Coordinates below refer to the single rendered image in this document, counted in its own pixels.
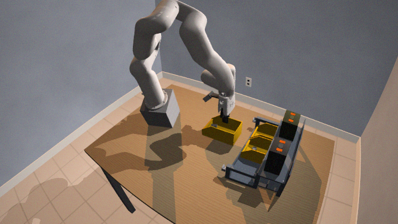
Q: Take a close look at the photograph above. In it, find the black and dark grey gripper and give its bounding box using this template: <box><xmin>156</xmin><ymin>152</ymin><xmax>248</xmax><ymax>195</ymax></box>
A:
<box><xmin>218</xmin><ymin>94</ymin><xmax>235</xmax><ymax>124</ymax></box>

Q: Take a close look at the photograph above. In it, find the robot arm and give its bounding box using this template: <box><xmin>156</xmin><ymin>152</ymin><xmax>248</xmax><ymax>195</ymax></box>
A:
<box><xmin>130</xmin><ymin>0</ymin><xmax>235</xmax><ymax>110</ymax></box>

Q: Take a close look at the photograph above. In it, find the yellow bin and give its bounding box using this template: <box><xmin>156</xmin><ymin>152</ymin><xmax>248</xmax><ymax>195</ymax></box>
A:
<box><xmin>241</xmin><ymin>136</ymin><xmax>272</xmax><ymax>164</ymax></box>
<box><xmin>251</xmin><ymin>123</ymin><xmax>278</xmax><ymax>140</ymax></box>
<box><xmin>203</xmin><ymin>115</ymin><xmax>243</xmax><ymax>146</ymax></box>

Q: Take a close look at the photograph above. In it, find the grey slanted shelf rack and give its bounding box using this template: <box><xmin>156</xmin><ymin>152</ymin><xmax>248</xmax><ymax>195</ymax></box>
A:
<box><xmin>221</xmin><ymin>116</ymin><xmax>306</xmax><ymax>197</ymax></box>

